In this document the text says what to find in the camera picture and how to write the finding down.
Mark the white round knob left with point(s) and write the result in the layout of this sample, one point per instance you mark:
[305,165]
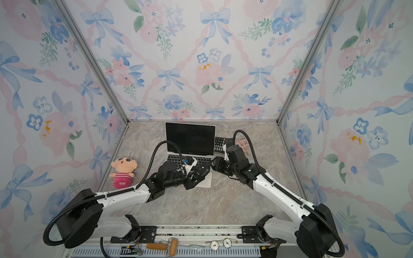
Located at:
[214,245]

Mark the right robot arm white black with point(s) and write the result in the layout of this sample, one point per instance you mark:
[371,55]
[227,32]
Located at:
[311,226]

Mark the black calculator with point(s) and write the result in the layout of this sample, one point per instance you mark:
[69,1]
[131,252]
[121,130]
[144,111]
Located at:
[220,143]

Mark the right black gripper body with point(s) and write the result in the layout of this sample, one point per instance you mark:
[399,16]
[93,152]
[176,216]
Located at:
[225,166]

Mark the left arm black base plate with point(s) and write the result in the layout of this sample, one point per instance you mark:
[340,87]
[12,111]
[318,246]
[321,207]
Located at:
[143,234]

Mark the white round knob right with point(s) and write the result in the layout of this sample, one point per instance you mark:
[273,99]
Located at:
[227,243]

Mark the silver laptop black screen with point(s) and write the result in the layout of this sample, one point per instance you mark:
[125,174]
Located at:
[194,140]

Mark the aluminium front rail frame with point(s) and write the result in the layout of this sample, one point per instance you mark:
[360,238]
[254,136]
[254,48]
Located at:
[201,234]

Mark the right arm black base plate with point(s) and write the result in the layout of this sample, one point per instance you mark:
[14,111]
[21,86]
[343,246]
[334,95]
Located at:
[257,235]

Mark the wooden handle roller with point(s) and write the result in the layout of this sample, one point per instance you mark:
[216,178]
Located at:
[170,247]

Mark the white round knob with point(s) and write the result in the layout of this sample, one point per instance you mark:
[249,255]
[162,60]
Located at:
[214,245]
[227,243]

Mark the pink small toy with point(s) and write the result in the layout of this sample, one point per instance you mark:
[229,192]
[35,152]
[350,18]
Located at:
[243,143]

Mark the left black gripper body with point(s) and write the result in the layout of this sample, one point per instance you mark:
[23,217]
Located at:
[180,180]

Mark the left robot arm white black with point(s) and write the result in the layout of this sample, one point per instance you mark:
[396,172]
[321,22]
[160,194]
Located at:
[87,215]

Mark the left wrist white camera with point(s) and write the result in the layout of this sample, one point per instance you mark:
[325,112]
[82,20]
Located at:
[189,161]

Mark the plush doll pink striped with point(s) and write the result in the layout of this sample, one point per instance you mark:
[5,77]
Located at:
[124,172]

